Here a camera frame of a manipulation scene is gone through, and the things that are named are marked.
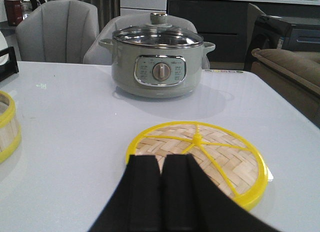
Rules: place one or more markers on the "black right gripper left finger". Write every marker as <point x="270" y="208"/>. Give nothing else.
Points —
<point x="135" y="205"/>

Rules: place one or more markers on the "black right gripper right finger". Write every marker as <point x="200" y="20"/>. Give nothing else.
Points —
<point x="191" y="202"/>

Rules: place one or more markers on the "yellow bamboo steamer lid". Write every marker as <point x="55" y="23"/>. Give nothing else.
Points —
<point x="231" y="162"/>

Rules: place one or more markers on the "bamboo steamer basket yellow rim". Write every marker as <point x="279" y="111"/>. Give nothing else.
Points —
<point x="10" y="129"/>

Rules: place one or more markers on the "colourful sticker strip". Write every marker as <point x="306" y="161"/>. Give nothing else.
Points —
<point x="223" y="71"/>

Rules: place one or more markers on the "grey electric cooking pot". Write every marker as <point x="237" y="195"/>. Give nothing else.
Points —
<point x="156" y="72"/>

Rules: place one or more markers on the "grey chair right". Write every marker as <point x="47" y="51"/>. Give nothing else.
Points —
<point x="98" y="55"/>

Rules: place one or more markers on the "grey chair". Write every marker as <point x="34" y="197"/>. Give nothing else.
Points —
<point x="98" y="55"/>
<point x="58" y="31"/>

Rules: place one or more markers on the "brown sofa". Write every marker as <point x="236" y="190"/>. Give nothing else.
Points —
<point x="295" y="75"/>

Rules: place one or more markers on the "black bowl rack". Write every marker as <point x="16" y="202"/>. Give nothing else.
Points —
<point x="10" y="67"/>

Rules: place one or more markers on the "dark cabinet counter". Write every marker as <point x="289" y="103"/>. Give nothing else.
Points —
<point x="225" y="22"/>

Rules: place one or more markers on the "grey chair left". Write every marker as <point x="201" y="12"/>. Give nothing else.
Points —
<point x="58" y="31"/>

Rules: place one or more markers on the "white cabinet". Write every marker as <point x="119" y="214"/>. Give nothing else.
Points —
<point x="141" y="6"/>

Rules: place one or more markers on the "red box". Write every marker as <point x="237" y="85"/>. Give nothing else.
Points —
<point x="13" y="11"/>

